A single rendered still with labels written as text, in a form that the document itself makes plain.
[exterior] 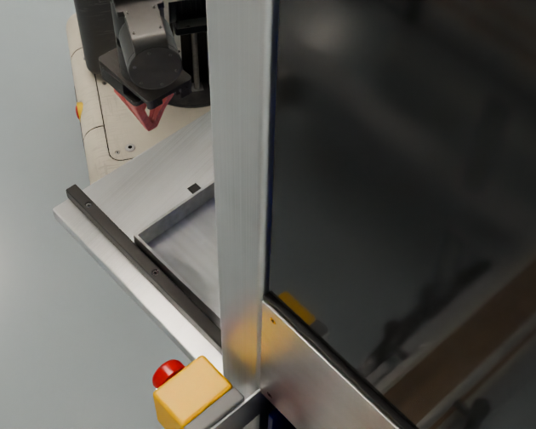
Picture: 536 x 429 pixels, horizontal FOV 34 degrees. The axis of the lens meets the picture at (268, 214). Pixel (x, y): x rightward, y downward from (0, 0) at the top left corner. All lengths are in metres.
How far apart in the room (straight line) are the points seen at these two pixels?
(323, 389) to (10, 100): 2.05
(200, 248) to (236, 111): 0.61
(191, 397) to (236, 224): 0.27
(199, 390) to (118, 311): 1.29
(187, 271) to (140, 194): 0.16
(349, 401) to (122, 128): 1.52
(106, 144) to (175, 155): 0.85
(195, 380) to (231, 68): 0.44
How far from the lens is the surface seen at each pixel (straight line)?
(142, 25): 0.93
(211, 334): 1.15
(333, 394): 0.82
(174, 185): 1.32
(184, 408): 0.96
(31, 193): 2.50
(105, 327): 2.22
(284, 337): 0.83
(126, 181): 1.33
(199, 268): 1.22
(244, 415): 0.99
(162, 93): 1.03
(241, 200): 0.73
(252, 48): 0.59
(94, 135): 2.23
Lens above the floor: 1.90
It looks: 53 degrees down
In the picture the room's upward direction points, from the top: 2 degrees clockwise
